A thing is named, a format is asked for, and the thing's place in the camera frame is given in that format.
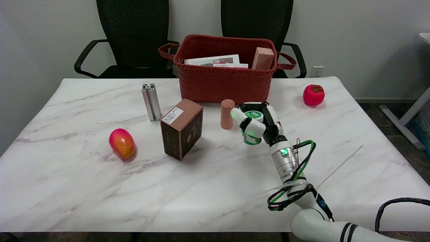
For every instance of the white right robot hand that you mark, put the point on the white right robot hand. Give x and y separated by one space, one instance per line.
265 121

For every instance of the green gum jar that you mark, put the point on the green gum jar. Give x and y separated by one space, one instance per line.
254 116

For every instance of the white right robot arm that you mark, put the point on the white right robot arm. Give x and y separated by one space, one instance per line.
302 198

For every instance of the brown woven storage basket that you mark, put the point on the brown woven storage basket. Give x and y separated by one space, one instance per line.
224 72

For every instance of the wooden cylinder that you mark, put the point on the wooden cylinder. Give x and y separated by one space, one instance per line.
227 114

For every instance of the wooden block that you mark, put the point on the wooden block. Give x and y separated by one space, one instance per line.
262 58

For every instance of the white printed booklet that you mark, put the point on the white printed booklet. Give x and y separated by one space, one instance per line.
215 61

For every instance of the brown cardboard box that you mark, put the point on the brown cardboard box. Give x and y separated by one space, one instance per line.
181 132

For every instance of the black office chair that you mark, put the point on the black office chair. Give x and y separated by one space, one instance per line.
265 27
131 38

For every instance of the aluminium extrusion profile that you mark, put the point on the aluminium extrusion profile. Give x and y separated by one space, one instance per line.
151 102

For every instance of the white desk leg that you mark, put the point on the white desk leg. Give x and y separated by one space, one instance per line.
403 121

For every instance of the red yellow mango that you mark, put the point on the red yellow mango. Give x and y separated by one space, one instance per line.
121 143

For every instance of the white wall socket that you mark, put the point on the white wall socket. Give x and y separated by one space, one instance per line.
316 71

